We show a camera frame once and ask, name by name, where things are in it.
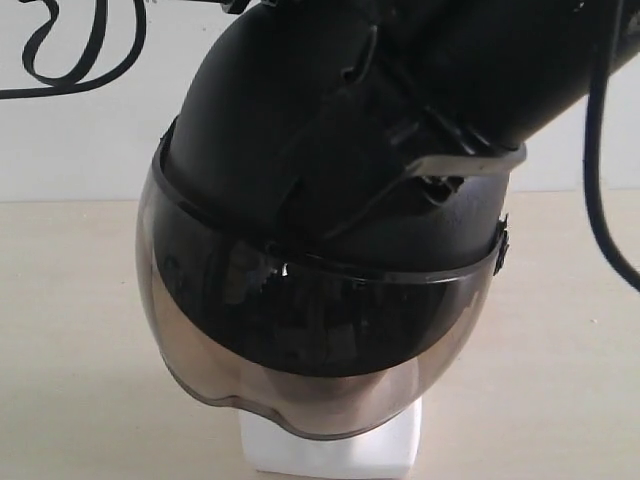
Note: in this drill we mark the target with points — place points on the black helmet with tinted visor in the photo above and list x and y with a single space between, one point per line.
236 314

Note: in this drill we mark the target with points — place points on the white mannequin head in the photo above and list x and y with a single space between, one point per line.
362 427

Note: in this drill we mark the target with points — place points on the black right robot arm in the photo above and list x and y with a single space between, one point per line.
507 68

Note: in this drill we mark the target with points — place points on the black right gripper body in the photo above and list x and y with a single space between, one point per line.
303 120

